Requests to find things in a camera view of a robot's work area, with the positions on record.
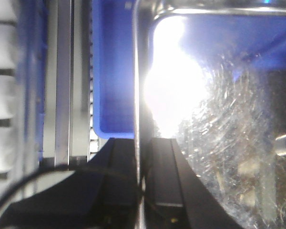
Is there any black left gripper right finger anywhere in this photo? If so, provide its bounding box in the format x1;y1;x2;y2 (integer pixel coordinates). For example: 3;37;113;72
145;138;241;229

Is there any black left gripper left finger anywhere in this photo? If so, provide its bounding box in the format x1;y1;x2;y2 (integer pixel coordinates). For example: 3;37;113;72
4;139;137;229

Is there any small silver tray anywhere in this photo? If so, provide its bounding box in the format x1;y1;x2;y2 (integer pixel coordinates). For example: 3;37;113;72
133;0;286;229

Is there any white roller track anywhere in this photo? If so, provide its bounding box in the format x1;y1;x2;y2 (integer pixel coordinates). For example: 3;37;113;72
87;13;99;161

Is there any blue lower centre bin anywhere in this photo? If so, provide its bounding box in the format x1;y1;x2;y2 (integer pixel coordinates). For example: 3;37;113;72
92;0;135;139

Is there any black cable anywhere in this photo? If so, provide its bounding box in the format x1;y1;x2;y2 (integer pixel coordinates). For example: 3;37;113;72
0;164;91;218

